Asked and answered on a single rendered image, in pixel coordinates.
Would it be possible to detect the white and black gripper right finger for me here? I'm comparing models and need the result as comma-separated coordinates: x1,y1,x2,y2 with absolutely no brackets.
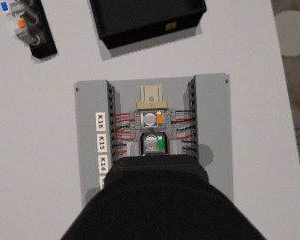
163,132,182,155

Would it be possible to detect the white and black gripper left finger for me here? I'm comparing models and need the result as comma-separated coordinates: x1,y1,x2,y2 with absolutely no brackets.
126,133,144,157

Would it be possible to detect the grey mounting plate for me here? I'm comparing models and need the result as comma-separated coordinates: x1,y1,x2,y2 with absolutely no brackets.
74,74,234,210

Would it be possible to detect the black rectangular tray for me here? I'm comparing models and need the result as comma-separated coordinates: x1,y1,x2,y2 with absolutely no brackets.
90,0,207,50

